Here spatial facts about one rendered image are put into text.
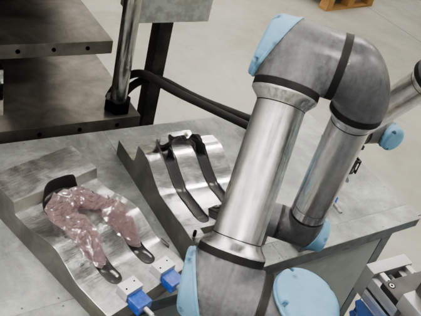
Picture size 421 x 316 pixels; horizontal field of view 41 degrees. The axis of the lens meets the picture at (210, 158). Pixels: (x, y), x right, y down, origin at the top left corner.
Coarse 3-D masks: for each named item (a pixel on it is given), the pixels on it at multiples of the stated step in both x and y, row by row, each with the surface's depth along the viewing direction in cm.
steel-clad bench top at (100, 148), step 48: (0, 144) 173; (48, 144) 178; (96, 144) 184; (240, 144) 203; (288, 192) 186; (384, 192) 199; (0, 240) 143; (336, 240) 173; (0, 288) 132; (48, 288) 135
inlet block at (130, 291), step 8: (128, 280) 132; (136, 280) 133; (120, 288) 130; (128, 288) 130; (136, 288) 131; (120, 296) 131; (128, 296) 130; (136, 296) 131; (144, 296) 131; (128, 304) 130; (136, 304) 129; (144, 304) 129; (136, 312) 129; (152, 312) 129
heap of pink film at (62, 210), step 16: (64, 192) 149; (80, 192) 150; (48, 208) 145; (64, 208) 144; (96, 208) 146; (112, 208) 144; (64, 224) 138; (80, 224) 138; (112, 224) 143; (128, 224) 144; (80, 240) 135; (96, 240) 138; (128, 240) 144; (96, 256) 136
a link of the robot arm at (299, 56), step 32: (288, 32) 91; (320, 32) 91; (256, 64) 93; (288, 64) 90; (320, 64) 90; (256, 96) 96; (288, 96) 91; (320, 96) 95; (256, 128) 92; (288, 128) 92; (256, 160) 91; (288, 160) 94; (256, 192) 91; (224, 224) 91; (256, 224) 91; (192, 256) 91; (224, 256) 89; (256, 256) 90; (192, 288) 89; (224, 288) 88; (256, 288) 89
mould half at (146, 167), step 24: (120, 144) 178; (144, 144) 179; (216, 144) 176; (144, 168) 165; (192, 168) 167; (216, 168) 171; (144, 192) 168; (168, 192) 160; (192, 192) 162; (168, 216) 156; (192, 216) 154; (192, 240) 146; (264, 240) 162
